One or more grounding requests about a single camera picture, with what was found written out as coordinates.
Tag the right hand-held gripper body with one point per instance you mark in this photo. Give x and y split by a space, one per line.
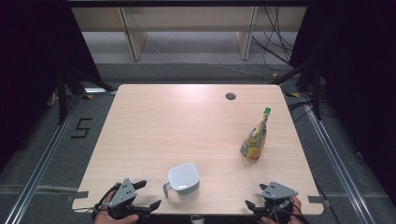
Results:
278 191

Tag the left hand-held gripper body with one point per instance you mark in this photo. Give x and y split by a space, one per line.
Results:
123 193

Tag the glass jar with grey lid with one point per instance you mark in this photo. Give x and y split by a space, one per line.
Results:
183 177

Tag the yellow printed refill pouch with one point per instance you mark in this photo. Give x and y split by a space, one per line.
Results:
253 143

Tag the person's right hand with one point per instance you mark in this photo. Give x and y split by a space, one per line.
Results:
296 207

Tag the person's left hand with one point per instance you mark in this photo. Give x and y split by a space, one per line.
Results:
106 219

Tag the grey tape strip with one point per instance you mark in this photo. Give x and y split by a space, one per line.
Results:
77 196
319 200

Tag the white cup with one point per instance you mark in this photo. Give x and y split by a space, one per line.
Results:
197 220

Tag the black metal stand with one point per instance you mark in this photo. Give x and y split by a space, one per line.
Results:
316 93
63 93

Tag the black curtain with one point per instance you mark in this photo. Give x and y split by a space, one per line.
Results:
28 77
364 93

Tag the light wooden shelf unit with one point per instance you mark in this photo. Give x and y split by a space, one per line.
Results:
186 18

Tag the aluminium floor rail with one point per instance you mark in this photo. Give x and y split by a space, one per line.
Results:
339 165
40 165

